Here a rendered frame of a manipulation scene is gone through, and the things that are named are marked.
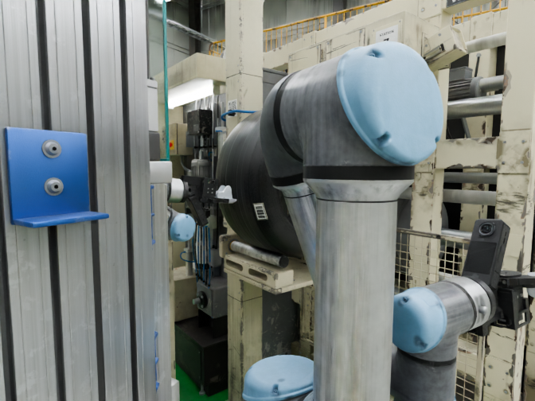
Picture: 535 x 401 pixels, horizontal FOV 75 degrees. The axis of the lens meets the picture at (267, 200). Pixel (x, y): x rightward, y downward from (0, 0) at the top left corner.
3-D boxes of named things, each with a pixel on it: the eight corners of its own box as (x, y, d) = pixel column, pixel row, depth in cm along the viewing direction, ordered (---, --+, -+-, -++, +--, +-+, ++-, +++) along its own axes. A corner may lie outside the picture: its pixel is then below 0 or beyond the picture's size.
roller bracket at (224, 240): (219, 257, 154) (218, 235, 153) (287, 245, 179) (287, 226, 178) (222, 258, 152) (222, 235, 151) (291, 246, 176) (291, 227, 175)
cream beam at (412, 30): (286, 85, 168) (287, 53, 167) (322, 92, 184) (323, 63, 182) (403, 53, 121) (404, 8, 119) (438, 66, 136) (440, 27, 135)
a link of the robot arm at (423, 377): (397, 384, 58) (400, 321, 57) (466, 427, 48) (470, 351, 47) (364, 401, 54) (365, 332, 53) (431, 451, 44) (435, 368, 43)
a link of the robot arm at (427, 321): (376, 344, 49) (378, 286, 48) (424, 326, 55) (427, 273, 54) (427, 373, 42) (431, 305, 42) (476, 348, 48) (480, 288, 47)
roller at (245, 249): (234, 238, 156) (239, 246, 157) (227, 244, 153) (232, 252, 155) (287, 253, 128) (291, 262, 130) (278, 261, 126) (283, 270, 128)
